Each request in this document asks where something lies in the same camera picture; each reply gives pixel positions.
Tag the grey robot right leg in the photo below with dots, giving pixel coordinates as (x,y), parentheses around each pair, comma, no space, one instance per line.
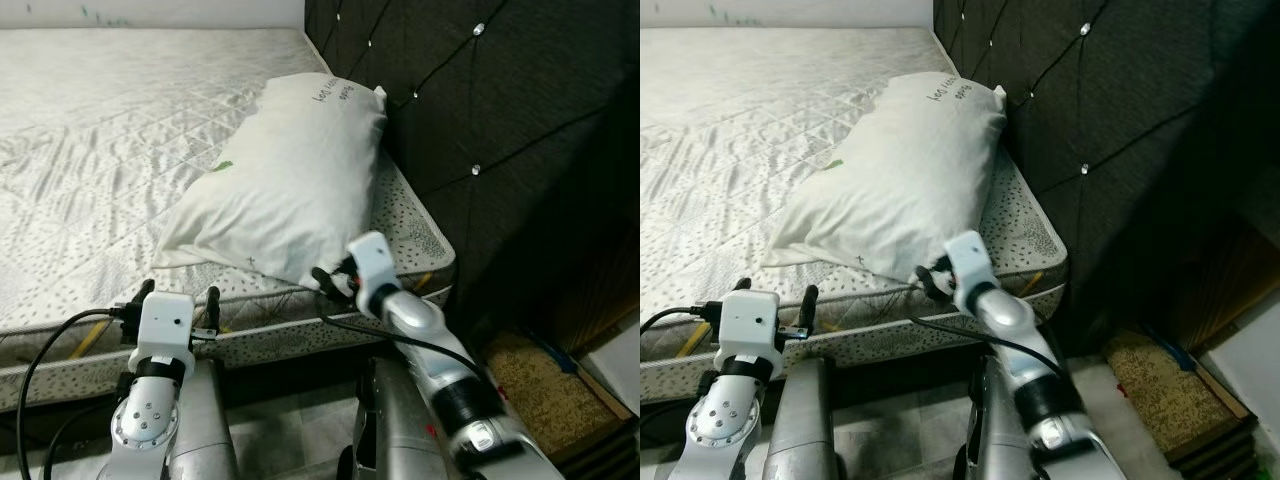
(990,430)
(390,430)

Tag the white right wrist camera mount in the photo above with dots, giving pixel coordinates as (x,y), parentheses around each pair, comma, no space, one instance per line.
(372,265)
(970,263)

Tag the brown woven wooden box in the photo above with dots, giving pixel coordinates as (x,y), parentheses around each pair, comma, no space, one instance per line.
(545,400)
(1170,400)

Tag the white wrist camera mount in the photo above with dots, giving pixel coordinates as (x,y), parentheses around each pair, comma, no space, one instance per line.
(372,265)
(162,330)
(970,263)
(750,330)

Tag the white pillow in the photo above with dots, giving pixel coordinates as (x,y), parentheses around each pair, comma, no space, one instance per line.
(900,180)
(280,180)

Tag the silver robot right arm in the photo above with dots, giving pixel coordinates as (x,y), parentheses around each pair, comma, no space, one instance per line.
(450,380)
(1040,390)

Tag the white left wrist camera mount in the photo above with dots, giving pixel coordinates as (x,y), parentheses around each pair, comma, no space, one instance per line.
(162,330)
(750,330)

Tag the white quilted patterned mattress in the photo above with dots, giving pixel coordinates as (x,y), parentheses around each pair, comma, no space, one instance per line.
(100,150)
(720,150)

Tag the dark tufted fabric headboard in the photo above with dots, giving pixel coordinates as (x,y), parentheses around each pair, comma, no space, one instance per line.
(500,130)
(1130,130)

